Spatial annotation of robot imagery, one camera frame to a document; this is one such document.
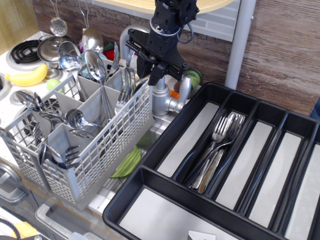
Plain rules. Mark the green leaf-shaped mat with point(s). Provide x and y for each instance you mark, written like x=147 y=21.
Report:
x=127 y=166

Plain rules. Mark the grey plastic cutlery basket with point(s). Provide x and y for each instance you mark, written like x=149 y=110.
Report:
x=97 y=158

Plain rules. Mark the hanging silver ladle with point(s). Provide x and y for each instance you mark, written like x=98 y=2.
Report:
x=91 y=38

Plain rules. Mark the green canned food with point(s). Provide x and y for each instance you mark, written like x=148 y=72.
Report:
x=195 y=75

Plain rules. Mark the silver sink faucet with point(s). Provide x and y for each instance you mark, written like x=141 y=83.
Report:
x=162 y=101

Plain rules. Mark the red toy tomato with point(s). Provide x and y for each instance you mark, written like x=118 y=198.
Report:
x=110 y=54

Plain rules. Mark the silver spoon left corner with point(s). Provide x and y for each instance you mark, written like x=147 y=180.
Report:
x=27 y=100

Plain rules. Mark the green toy ball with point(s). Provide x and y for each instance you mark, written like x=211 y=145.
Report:
x=52 y=83

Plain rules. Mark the hanging perforated skimmer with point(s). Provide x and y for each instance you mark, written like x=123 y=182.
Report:
x=57 y=25

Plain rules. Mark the grey metal post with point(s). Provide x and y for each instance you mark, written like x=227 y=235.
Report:
x=240 y=38

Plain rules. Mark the silver fork front corner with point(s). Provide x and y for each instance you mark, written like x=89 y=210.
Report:
x=65 y=160

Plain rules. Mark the small silver ladle spoon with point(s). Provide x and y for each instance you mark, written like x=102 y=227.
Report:
x=76 y=119

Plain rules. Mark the black cutlery tray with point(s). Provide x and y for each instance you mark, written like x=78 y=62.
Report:
x=265 y=187

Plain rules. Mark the silver slotted spoon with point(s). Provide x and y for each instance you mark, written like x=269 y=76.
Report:
x=97 y=69

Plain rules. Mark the steel pot lid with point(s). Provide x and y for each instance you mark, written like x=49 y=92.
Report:
x=47 y=50

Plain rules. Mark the black stove burner coil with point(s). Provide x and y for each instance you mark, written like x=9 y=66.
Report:
x=26 y=52

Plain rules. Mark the large silver serving spoon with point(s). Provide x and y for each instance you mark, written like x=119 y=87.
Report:
x=71 y=61

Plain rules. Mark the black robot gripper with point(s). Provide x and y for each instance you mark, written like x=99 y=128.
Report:
x=157 y=51

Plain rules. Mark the wooden shelf board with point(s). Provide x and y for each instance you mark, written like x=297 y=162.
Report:
x=148 y=6

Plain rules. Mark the silver fork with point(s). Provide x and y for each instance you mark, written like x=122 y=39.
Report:
x=235 y=122
x=128 y=78
x=122 y=99
x=135 y=87
x=216 y=137

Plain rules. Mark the yellow toy banana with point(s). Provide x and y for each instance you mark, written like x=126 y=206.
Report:
x=28 y=79

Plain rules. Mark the silver knife in basket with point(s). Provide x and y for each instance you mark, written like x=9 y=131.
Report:
x=115 y=64

